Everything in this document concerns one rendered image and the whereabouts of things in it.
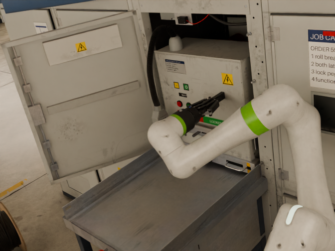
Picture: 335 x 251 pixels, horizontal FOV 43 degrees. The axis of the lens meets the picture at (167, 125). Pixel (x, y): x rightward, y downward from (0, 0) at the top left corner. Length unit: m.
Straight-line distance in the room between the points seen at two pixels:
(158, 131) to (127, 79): 0.66
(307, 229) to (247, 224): 0.73
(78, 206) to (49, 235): 1.43
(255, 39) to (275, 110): 0.37
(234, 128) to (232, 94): 0.38
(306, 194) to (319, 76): 0.41
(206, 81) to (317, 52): 0.55
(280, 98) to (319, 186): 0.31
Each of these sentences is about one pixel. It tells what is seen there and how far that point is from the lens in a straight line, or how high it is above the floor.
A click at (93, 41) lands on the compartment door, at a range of 2.05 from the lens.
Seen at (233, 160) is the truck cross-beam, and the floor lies 0.91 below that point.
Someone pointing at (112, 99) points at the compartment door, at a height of 1.18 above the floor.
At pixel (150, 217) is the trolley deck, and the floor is 0.85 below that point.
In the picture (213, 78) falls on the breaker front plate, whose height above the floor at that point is 1.30.
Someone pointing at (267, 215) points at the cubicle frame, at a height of 0.63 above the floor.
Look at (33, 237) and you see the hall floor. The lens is 3.45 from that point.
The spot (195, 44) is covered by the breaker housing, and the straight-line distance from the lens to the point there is 2.04.
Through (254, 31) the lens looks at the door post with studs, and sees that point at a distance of 1.67.
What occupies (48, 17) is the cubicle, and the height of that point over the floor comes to 1.53.
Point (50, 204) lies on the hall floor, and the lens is 3.74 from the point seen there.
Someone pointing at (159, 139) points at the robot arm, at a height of 1.24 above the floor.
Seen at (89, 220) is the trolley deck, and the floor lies 0.85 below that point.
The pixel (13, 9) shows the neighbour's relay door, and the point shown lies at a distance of 2.34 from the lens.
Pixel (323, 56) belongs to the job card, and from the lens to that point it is 1.53.
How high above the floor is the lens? 1.96
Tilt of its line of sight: 26 degrees down
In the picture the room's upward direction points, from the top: 11 degrees counter-clockwise
